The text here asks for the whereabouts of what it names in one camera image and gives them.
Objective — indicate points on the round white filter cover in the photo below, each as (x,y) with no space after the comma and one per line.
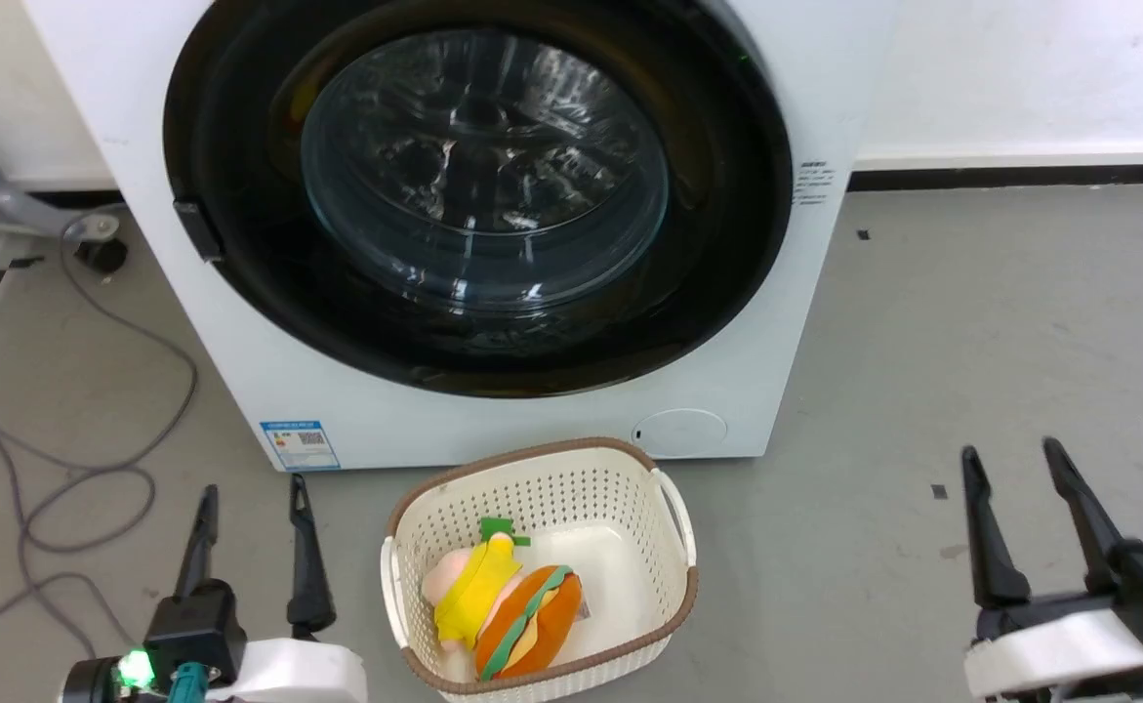
(680,433)

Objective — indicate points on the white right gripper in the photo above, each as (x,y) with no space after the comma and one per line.
(1059,649)

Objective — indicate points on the yellow banana plush toy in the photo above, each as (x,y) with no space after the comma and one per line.
(478,586)

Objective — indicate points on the blue energy label sticker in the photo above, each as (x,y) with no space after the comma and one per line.
(300,444)

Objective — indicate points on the orange hamburger plush toy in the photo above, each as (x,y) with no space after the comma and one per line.
(542,625)

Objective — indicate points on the white front-load washing machine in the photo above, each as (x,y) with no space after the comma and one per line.
(239,391)

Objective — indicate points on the cream perforated laundry basket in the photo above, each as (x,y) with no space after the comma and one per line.
(630,547)

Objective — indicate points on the black caster wheel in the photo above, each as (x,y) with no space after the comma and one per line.
(102,254)

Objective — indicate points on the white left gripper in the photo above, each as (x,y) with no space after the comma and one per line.
(298,674)

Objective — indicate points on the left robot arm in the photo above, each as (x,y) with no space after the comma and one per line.
(102,682)

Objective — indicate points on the round black glass washer door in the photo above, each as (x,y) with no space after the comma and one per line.
(727,244)

